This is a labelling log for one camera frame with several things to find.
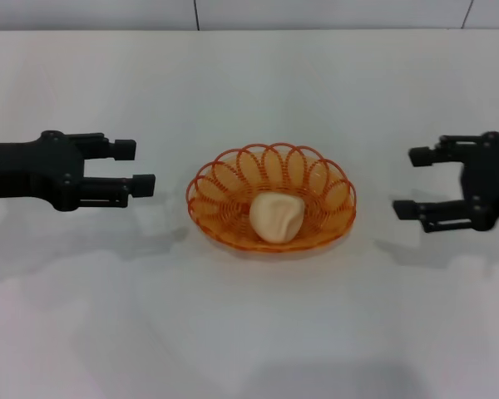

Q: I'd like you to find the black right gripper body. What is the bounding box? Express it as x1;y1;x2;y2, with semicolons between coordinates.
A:
458;131;499;233

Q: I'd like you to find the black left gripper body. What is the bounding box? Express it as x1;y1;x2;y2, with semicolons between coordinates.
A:
0;130;89;214

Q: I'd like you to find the orange wire basket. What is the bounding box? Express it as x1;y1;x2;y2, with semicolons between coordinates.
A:
185;142;358;254

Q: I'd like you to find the beige toy dumpling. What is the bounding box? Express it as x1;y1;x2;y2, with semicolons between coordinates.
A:
249;191;306;244

